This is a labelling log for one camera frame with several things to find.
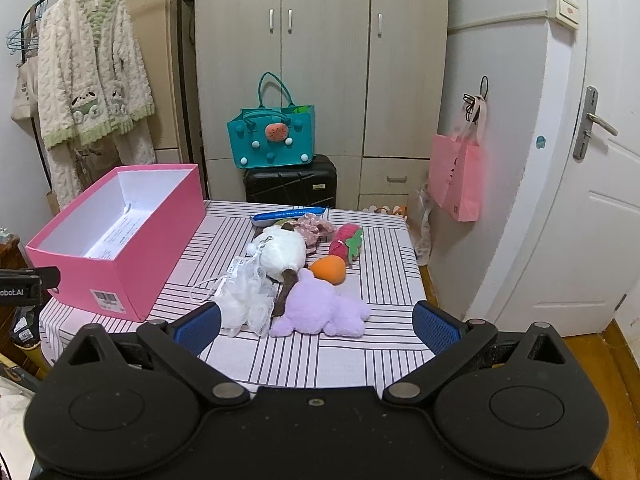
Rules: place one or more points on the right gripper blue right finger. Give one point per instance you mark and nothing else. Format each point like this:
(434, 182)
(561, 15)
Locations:
(457, 347)

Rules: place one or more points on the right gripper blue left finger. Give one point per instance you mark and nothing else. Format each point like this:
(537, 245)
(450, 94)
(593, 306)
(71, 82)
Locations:
(175, 347)

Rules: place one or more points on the white mesh bath pouf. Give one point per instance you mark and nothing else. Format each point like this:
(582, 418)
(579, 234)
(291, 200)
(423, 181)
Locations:
(244, 295)

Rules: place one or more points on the purple plush toy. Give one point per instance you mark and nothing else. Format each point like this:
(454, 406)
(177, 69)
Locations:
(320, 309)

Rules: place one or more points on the white round plush keychain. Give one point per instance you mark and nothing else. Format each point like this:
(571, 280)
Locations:
(281, 253)

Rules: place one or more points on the orange soft sponge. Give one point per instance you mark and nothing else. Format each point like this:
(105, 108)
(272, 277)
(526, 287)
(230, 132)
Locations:
(331, 268)

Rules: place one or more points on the red knitted strawberry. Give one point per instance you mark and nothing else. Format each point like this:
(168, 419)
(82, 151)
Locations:
(347, 242)

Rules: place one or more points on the blue wet wipes pack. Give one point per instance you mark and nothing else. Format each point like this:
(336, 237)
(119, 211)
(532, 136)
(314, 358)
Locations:
(272, 217)

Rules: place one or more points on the pink floral scrunchie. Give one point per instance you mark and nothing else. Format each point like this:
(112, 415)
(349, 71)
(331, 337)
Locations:
(313, 229)

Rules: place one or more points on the pink cardboard box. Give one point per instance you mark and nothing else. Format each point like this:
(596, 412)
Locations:
(116, 244)

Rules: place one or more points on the striped white tablecloth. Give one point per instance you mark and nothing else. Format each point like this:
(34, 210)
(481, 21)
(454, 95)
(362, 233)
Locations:
(385, 277)

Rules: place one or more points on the white door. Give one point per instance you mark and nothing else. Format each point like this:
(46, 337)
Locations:
(587, 256)

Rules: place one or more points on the pink paper bag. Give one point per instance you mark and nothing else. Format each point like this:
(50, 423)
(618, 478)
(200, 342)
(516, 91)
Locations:
(455, 178)

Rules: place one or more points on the black suitcase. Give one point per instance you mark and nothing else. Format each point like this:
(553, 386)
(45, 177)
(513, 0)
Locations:
(313, 184)

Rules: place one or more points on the cream fluffy cardigan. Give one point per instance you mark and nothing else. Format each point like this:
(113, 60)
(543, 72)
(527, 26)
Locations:
(109, 91)

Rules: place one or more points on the teal felt handbag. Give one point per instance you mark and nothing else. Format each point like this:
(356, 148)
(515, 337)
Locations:
(263, 137)

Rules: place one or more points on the black clothes rack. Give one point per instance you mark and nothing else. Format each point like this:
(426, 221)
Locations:
(40, 40)

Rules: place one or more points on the beige wardrobe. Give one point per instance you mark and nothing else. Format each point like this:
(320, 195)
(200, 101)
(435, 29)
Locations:
(372, 69)

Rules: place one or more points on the silver door handle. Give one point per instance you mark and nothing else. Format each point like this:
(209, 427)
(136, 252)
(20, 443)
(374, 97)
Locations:
(588, 119)

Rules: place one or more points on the white wall switch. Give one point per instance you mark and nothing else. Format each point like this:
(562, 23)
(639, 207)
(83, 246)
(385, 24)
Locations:
(564, 12)

